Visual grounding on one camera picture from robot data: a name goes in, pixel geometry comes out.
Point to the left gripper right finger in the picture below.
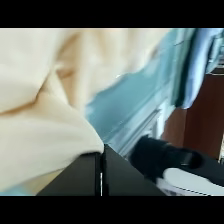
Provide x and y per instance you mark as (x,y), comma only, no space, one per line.
(126,180)

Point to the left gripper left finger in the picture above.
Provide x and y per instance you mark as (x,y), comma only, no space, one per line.
(78,178)

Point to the cream shirt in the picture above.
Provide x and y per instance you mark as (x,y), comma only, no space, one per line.
(50,100)

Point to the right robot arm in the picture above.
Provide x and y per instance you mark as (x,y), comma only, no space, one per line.
(173,163)

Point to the light blue garment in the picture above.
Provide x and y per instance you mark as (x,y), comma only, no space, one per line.
(196,66)

